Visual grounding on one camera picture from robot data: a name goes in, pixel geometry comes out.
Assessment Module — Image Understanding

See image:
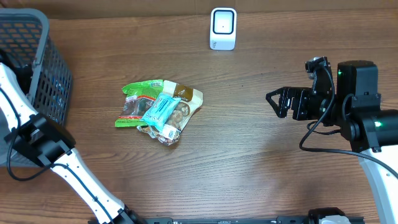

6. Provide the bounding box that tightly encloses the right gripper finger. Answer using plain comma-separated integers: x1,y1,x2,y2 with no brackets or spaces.
266,86,292,105
270,101,292,118

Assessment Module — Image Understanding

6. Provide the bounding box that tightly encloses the beige nut snack bag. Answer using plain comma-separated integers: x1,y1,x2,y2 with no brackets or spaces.
137,80,203,146

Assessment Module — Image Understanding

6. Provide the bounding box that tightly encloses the green snack bag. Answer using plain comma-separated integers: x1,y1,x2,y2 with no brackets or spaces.
114,80,164,128

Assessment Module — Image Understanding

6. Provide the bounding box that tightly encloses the light blue snack packet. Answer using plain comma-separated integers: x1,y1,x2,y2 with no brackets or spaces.
141,93,181,131

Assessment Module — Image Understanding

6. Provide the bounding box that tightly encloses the blue Oreo cookie pack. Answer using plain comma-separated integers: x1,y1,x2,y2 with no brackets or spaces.
52,77,65,110

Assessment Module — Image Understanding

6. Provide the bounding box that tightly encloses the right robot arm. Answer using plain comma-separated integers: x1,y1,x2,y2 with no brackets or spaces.
266,57,397,223

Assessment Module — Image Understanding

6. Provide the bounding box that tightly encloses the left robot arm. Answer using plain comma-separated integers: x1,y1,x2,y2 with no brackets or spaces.
1,52,145,224

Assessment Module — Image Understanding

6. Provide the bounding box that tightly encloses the white barcode scanner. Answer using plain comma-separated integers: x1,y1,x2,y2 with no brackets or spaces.
210,7,237,51

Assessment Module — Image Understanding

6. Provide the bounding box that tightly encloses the grey plastic shopping basket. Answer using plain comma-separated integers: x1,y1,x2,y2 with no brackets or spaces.
1,9,73,167

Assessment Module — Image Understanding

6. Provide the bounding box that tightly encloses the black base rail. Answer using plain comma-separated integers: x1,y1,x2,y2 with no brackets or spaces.
88,207,365,224

